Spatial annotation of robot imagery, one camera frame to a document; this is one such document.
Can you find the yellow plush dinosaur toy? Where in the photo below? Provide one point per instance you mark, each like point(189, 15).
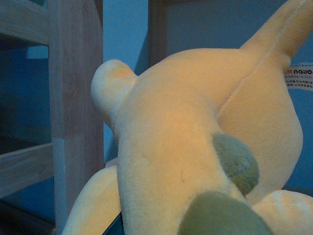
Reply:
point(206, 140)

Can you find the wooden shelf unit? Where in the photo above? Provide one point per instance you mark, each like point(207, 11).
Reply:
point(73, 31)

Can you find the white toy label tag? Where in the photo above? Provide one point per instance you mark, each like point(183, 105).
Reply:
point(299, 76)

